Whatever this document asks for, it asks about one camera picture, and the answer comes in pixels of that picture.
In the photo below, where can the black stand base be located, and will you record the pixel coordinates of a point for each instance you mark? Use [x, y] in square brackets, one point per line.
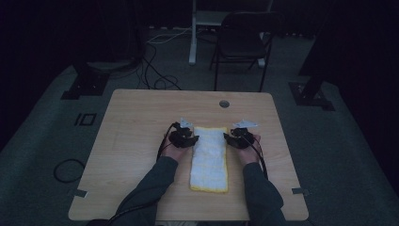
[86, 83]
[310, 94]

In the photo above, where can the person's left hand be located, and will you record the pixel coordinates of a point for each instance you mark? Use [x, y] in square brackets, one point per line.
[175, 153]

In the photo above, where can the white desk frame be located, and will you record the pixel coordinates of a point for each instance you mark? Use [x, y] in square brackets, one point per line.
[200, 19]

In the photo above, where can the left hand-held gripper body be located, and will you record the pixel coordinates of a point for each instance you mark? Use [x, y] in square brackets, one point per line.
[180, 137]

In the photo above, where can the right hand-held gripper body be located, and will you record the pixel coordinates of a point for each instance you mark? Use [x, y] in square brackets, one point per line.
[244, 138]

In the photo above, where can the grey round stand base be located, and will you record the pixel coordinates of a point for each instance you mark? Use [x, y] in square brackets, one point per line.
[109, 65]

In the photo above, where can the grey tape piece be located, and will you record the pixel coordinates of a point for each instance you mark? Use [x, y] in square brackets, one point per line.
[78, 192]
[300, 190]

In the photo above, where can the white cloth with yellow edge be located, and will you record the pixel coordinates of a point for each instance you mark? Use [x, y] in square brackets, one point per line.
[209, 158]

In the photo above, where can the black folding chair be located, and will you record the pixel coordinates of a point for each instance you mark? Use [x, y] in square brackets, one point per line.
[241, 40]

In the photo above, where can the person's right hand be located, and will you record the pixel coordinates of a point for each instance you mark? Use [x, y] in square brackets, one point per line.
[250, 154]

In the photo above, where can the grey table grommet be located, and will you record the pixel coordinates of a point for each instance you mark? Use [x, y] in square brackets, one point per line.
[224, 104]

